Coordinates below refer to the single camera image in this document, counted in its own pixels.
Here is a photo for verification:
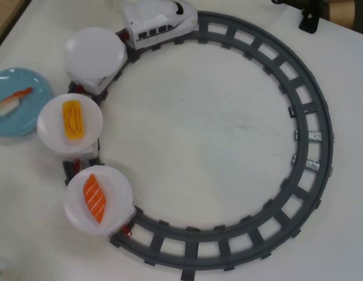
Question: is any shrimp nigiri sushi toy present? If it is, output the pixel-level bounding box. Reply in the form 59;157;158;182
0;87;33;118

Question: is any orange salmon sushi toy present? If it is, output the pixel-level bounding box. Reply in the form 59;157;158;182
83;173;109;225

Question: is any yellow egg sushi toy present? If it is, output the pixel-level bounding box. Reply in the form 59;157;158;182
62;99;89;143

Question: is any white toy Shinkansen locomotive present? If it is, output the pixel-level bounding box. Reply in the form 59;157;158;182
122;0;198;51

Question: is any blue round dish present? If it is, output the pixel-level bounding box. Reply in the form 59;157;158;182
0;67;53;138

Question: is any silver tape piece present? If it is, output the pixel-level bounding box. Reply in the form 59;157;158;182
293;129;336;144
290;153;333;176

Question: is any grey circular toy train track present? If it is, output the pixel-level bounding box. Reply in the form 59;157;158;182
61;10;336;280

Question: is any black table clamp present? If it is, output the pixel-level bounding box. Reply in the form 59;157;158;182
298;7;320;33

